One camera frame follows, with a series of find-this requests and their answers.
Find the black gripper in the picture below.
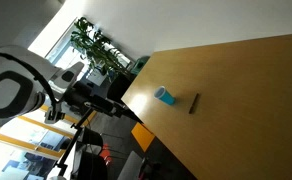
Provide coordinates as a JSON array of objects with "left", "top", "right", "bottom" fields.
[{"left": 63, "top": 82, "right": 124, "bottom": 119}]

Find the black pen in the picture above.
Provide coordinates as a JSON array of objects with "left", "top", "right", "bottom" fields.
[{"left": 188, "top": 92, "right": 201, "bottom": 115}]

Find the blue paper cup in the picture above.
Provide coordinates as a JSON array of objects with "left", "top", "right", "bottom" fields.
[{"left": 153, "top": 85, "right": 176, "bottom": 107}]

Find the black office chair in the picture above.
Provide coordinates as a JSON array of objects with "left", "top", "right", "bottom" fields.
[
  {"left": 70, "top": 126, "right": 109, "bottom": 180},
  {"left": 106, "top": 73, "right": 144, "bottom": 124}
]

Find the black tripod stand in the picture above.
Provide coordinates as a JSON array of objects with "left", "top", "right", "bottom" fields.
[{"left": 55, "top": 107, "right": 99, "bottom": 174}]

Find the green potted plant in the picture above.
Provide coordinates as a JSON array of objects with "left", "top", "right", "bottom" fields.
[{"left": 69, "top": 16, "right": 134, "bottom": 78}]

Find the yellow framed glass door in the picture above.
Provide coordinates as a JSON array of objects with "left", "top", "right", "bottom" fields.
[{"left": 0, "top": 104, "right": 98, "bottom": 159}]

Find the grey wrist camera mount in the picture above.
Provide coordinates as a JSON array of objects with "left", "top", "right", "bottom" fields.
[{"left": 43, "top": 99, "right": 67, "bottom": 125}]

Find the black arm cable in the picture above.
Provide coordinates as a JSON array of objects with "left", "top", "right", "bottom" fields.
[{"left": 0, "top": 50, "right": 60, "bottom": 113}]

